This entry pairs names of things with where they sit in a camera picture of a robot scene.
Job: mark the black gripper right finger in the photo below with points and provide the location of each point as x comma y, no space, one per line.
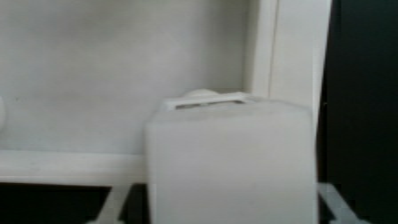
344,216

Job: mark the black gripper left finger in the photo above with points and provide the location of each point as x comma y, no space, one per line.
124,208

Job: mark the white square tabletop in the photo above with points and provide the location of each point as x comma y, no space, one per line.
101,55

